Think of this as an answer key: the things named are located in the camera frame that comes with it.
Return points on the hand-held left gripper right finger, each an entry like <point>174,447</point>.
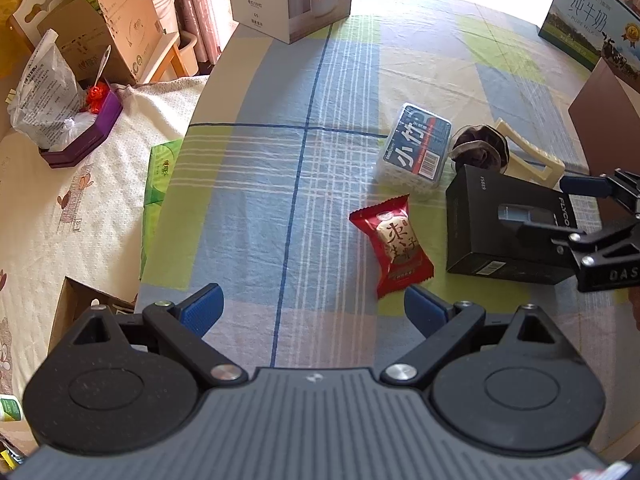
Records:
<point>425,312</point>

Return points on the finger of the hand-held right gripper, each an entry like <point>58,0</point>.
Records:
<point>550,232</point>
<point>585,185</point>

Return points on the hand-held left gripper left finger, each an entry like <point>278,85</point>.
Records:
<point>202,305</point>

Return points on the cream hair claw clip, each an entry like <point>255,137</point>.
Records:
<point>530,172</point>

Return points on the black product box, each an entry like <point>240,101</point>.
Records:
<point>480,230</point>

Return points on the brown storage box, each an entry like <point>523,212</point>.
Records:
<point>607,110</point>

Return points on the red snack packet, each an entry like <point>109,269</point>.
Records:
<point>395,240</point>

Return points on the brown scrunchie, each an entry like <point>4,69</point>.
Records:
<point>477,147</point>

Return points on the cotton swab box blue label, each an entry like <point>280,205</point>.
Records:
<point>415,145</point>

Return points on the desktop with checked tablecloth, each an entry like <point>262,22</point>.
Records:
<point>280,170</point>

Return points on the green tissue pack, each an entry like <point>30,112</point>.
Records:
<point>160,175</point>

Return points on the open cardboard box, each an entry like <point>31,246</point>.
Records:
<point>65,310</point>

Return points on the white printed blanket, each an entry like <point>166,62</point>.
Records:
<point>75,210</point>

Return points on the blue milk carton box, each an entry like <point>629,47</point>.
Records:
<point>580,25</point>

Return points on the purple box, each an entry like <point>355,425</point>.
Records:
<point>95,132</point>

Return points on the green white packet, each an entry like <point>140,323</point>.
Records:
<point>11,407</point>

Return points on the red ornament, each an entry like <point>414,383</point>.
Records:
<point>95,97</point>

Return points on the wooden stool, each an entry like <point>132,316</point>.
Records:
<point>170,50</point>

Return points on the clear plastic bag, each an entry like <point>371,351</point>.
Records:
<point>45,95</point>

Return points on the pink curtain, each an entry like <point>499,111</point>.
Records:
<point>200,10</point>

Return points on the orange cardboard box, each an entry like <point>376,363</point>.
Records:
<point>130,15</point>

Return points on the white humidifier box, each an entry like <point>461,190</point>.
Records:
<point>260,0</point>

